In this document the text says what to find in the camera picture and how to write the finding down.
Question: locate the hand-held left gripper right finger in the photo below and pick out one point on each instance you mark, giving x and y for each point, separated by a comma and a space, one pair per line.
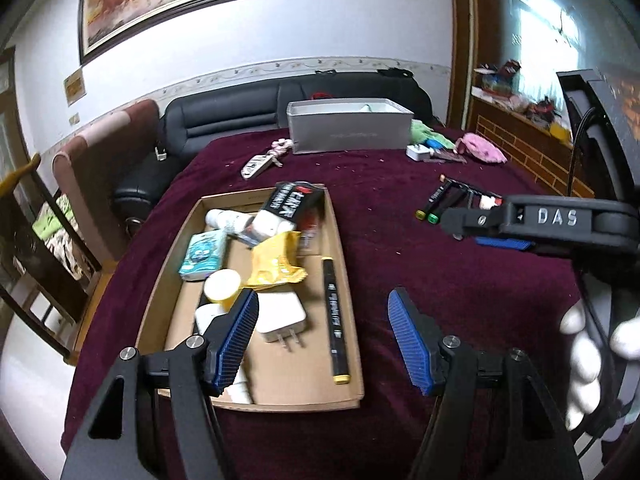
410, 340

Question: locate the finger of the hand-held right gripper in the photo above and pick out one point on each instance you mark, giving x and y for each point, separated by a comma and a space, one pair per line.
502, 243
475, 220

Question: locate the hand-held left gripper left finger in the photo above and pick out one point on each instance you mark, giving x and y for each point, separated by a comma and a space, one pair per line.
235, 340

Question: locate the white tube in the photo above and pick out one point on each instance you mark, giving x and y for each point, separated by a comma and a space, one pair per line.
242, 390

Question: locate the white power adapter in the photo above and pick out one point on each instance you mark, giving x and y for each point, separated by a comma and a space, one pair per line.
280, 312

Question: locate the cream round jar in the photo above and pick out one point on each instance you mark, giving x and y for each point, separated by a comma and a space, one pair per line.
222, 285

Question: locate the cardboard box tray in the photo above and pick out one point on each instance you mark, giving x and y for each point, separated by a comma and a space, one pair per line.
295, 377

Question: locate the black marker yellow cap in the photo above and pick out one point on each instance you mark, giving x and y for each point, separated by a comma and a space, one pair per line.
334, 320

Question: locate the light blue tissue pack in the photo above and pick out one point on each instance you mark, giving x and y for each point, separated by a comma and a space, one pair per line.
202, 257

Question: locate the yellow snack packet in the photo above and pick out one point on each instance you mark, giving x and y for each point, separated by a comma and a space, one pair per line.
275, 260

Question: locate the person's right hand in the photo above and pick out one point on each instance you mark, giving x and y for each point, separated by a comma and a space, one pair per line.
580, 360

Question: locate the white small case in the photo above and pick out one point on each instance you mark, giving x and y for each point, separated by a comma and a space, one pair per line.
207, 317

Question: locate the black marker green cap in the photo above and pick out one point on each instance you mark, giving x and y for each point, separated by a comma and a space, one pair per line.
442, 205

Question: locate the dark brown packet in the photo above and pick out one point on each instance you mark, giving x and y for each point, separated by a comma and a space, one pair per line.
447, 158

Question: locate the pink pouch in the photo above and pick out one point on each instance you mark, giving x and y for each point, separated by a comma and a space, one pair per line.
482, 147

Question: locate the green packet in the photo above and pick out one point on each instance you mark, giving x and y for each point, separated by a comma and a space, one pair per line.
425, 132

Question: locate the pile of assorted clutter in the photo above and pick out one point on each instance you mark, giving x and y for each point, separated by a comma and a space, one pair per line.
520, 100

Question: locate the black snack packet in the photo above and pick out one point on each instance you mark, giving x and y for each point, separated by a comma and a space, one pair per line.
290, 202

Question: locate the grey cardboard box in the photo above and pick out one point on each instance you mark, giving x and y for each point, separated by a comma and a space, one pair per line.
345, 132

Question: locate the white car key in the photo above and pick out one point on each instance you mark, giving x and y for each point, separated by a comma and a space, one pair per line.
255, 165

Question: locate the window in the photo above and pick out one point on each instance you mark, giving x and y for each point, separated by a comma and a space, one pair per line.
540, 30

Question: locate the red bag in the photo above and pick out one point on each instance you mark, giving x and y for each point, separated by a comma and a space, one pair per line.
320, 96

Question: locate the white plastic clip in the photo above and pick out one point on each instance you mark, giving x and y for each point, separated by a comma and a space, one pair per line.
160, 153

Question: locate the patterned blanket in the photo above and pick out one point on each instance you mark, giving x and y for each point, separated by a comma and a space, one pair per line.
60, 240

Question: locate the brown pink upholstered chair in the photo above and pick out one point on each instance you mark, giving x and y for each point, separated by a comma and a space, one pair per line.
100, 170

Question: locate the black leather sofa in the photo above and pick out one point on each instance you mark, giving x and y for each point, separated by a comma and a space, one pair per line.
220, 120

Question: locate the dark wooden chair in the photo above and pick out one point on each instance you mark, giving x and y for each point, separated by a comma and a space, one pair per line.
22, 240

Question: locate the wall socket plate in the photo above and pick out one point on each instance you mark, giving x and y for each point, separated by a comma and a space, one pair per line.
73, 119

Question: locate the gold wall plaque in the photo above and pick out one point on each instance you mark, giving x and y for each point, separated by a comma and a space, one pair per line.
75, 85

